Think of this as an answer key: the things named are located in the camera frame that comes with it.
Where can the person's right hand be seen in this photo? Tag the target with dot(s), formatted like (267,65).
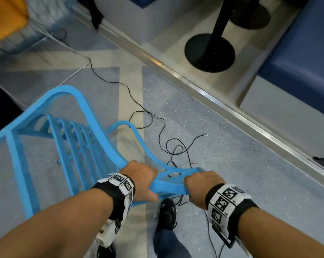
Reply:
(204,182)

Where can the person's left hand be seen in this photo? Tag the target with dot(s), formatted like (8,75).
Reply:
(140,177)

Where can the person's left thumb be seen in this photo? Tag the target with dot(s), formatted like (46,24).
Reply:
(152,196)

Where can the person's right fingers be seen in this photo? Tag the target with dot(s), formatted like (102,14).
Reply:
(189,185)

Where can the person's left forearm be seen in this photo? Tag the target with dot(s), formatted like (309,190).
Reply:
(57,223)

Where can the person's right forearm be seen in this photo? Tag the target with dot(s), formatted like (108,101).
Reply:
(280,233)

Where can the black shoe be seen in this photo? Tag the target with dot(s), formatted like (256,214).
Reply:
(107,252)
(166,214)

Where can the left wristband with marker tags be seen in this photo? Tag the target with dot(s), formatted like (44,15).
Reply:
(121,190)

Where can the wristband with marker tags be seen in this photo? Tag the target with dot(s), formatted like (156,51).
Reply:
(223,204)
(121,190)

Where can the right wristband with marker tags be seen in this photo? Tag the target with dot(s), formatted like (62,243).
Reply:
(223,204)

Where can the person's blue trouser leg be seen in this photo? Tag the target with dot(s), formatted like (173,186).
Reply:
(170,245)

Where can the metal floor edge strip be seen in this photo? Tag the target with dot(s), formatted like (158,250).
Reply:
(204,94)

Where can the black round table stand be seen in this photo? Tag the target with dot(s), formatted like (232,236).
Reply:
(210,52)
(250,16)

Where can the blue cushioned bench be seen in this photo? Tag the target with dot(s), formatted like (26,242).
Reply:
(298,64)

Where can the grey bench with blue cushion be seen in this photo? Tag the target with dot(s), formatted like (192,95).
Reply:
(140,21)

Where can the orange cloth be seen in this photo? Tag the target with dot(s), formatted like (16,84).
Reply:
(5,16)

